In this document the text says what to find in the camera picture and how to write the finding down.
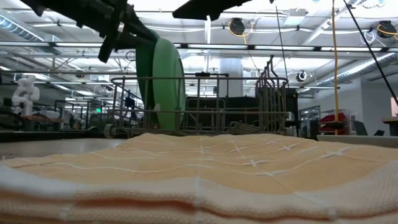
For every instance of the light green plate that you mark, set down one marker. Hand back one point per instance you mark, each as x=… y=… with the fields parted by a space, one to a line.
x=168 y=81

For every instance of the dark office chair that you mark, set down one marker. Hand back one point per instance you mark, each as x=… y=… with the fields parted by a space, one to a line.
x=360 y=127

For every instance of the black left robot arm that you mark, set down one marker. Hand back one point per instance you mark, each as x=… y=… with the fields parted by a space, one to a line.
x=71 y=9

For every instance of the silver ventilation duct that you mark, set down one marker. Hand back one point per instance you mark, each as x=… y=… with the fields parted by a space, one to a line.
x=15 y=28
x=357 y=69

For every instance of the black aluminium frame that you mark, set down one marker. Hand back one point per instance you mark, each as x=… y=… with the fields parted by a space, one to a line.
x=62 y=137

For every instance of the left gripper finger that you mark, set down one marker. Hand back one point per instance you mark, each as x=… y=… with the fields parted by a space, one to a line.
x=140 y=31

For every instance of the white column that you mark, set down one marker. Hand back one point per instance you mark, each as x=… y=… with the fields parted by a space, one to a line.
x=231 y=74

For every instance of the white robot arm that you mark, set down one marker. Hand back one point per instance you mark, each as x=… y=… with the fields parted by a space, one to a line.
x=26 y=93

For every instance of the wooden table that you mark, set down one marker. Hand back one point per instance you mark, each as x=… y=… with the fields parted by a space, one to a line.
x=391 y=121

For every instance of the wooden workbench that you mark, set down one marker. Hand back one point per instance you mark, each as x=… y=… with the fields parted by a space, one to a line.
x=40 y=119

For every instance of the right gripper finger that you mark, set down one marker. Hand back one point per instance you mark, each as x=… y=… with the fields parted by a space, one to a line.
x=205 y=9

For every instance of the orange checked towel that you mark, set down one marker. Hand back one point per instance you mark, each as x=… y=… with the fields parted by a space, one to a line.
x=199 y=174

